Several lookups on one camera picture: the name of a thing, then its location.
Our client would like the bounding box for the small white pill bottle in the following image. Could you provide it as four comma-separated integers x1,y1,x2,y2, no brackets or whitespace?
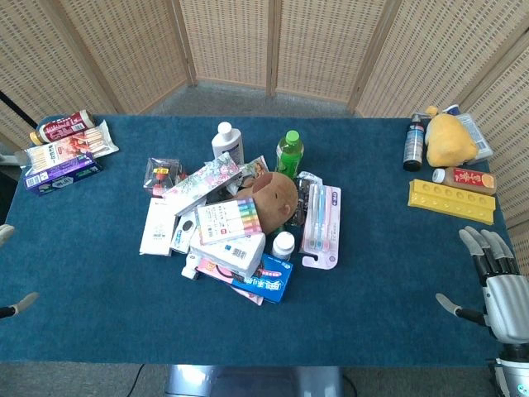
271,231,296,261

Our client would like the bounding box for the blue table cloth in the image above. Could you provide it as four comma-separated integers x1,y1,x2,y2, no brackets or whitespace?
0,114,515,368

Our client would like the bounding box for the toothbrush blister pack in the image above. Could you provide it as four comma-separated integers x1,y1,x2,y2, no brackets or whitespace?
298,183,342,270

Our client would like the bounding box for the blue toothpaste box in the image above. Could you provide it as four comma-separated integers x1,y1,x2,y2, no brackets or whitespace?
231,253,294,305

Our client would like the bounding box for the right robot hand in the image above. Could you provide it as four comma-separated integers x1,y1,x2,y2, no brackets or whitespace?
435,225,529,345

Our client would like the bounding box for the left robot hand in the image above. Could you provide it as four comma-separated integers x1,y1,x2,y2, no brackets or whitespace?
0,223,41,320

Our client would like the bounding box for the white slim box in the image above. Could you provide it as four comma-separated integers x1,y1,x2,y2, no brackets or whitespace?
139,197,179,257

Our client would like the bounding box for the orange juice bottle red label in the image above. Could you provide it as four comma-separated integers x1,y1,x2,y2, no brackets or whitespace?
431,166,498,196

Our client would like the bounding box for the dark foil snack bag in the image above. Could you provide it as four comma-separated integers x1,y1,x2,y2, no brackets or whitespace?
286,170,324,227

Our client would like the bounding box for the snack packet with food print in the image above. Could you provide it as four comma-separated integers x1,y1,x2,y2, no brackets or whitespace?
241,155,270,179

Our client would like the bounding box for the black cable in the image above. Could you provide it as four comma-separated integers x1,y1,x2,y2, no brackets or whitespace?
127,363,146,397

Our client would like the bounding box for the clear bag with red toy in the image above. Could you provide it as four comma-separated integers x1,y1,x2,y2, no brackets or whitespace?
143,157,183,198

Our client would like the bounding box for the dark spray bottle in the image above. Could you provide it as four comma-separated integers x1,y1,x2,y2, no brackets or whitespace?
403,112,427,173

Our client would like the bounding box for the white box with black circle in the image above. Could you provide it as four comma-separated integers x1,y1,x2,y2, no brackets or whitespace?
169,210,198,255

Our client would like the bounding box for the brown capybara plush toy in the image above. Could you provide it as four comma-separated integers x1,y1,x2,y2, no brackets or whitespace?
235,171,299,236

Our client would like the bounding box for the woven folding screen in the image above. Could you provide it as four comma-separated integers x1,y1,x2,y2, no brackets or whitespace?
0,0,529,274

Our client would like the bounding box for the purple blue box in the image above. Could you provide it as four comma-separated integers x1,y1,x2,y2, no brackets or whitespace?
21,153,103,197

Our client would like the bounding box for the yellow plastic rack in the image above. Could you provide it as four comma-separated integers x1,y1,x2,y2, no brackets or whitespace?
407,179,496,226

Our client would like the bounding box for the yellow plush toy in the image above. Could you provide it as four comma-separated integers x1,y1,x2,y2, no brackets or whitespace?
424,106,479,168

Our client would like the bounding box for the pink flat package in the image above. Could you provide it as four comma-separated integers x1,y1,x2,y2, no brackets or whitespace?
195,258,265,307

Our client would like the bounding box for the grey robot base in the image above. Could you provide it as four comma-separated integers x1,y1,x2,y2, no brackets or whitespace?
164,364,345,397

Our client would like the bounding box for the white skincare box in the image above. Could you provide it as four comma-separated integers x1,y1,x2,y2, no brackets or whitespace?
188,232,267,280

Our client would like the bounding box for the green tea bottle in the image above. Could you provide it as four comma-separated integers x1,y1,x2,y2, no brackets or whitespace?
275,130,305,179

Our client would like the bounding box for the red label drink bottle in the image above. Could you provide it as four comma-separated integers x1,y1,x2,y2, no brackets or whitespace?
29,109,97,146

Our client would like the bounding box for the biscuit stick package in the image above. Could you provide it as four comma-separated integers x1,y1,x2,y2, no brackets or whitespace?
14,119,120,174

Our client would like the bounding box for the colour marker pack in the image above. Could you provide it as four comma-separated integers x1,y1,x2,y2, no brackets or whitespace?
193,196,260,246

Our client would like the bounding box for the white lotion bottle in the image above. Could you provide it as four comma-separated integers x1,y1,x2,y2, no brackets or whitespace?
211,122,244,166

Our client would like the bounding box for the floral long box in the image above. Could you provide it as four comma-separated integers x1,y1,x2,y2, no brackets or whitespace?
160,151,245,217

